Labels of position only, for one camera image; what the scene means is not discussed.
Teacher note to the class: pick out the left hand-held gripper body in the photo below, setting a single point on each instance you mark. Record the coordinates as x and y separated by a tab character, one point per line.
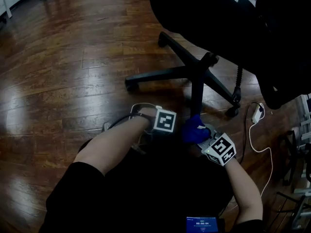
166	121

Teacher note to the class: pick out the person's right forearm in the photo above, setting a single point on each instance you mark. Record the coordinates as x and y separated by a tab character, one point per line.
245	193

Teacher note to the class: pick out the blue cloth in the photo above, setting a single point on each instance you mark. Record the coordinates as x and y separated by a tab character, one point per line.
193	130

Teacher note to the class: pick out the black office chair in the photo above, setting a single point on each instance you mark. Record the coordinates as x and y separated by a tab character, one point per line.
194	67

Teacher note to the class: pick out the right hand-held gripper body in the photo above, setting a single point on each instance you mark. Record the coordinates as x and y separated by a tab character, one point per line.
219	149

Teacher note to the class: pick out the phone with blue screen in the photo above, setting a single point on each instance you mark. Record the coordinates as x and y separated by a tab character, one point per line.
201	224

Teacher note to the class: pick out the person's left forearm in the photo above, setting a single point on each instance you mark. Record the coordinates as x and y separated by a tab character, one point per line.
116	142

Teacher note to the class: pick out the black metal stand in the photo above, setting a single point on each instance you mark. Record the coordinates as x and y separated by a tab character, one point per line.
292	154

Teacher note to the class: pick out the grey metal rack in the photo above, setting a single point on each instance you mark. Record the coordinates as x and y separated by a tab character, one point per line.
305	120

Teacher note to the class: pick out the white power adaptor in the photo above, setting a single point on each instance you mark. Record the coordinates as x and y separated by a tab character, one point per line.
257	114

